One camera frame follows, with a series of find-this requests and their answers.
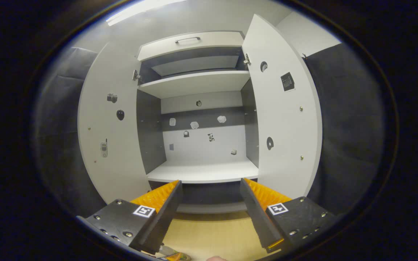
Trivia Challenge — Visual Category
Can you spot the white cabinet door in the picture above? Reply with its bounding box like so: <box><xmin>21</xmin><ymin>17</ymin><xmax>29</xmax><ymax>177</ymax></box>
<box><xmin>77</xmin><ymin>40</ymin><xmax>152</xmax><ymax>204</ymax></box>
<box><xmin>242</xmin><ymin>14</ymin><xmax>323</xmax><ymax>200</ymax></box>

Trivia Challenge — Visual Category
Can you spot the white cabinet shelf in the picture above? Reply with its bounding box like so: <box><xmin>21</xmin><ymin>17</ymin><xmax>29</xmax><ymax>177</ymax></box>
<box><xmin>151</xmin><ymin>55</ymin><xmax>240</xmax><ymax>77</ymax></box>
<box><xmin>146</xmin><ymin>159</ymin><xmax>259</xmax><ymax>184</ymax></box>
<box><xmin>138</xmin><ymin>70</ymin><xmax>251</xmax><ymax>99</ymax></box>

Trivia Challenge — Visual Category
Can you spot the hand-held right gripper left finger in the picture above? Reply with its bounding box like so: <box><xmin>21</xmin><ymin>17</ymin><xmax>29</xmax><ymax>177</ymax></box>
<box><xmin>75</xmin><ymin>180</ymin><xmax>183</xmax><ymax>255</ymax></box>

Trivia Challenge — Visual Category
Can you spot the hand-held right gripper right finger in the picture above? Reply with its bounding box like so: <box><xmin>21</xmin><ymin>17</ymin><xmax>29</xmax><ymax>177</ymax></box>
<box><xmin>240</xmin><ymin>178</ymin><xmax>339</xmax><ymax>253</ymax></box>

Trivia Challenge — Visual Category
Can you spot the white cabinet drawer front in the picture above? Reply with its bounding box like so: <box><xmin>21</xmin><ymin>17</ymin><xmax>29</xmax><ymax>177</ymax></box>
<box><xmin>137</xmin><ymin>31</ymin><xmax>245</xmax><ymax>62</ymax></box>

